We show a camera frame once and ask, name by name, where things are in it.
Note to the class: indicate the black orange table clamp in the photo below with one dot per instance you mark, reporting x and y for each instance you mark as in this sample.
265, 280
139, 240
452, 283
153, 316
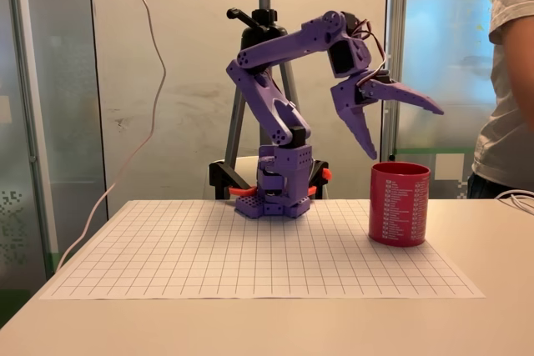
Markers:
319, 172
221, 176

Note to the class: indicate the white grid paper sheet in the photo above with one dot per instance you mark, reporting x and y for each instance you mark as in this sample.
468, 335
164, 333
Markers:
208, 264

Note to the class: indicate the purple robot arm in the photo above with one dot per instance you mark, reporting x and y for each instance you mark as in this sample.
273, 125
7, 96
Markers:
283, 45

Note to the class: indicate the red cup with white print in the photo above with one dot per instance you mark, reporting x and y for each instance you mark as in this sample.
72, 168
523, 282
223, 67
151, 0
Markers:
398, 206

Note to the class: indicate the aluminium frame post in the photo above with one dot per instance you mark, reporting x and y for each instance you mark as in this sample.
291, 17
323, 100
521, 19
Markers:
394, 39
29, 122

